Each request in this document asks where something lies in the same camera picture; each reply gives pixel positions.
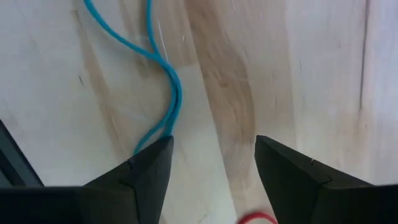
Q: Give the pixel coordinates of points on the red rubber band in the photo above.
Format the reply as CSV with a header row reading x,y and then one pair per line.
x,y
258,214

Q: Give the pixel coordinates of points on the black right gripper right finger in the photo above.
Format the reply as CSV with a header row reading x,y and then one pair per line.
x,y
289,180

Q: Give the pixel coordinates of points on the teal rubber band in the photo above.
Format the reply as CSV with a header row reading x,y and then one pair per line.
x,y
176,93

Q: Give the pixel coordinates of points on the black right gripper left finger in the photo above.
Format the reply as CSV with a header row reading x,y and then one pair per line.
x,y
149,174

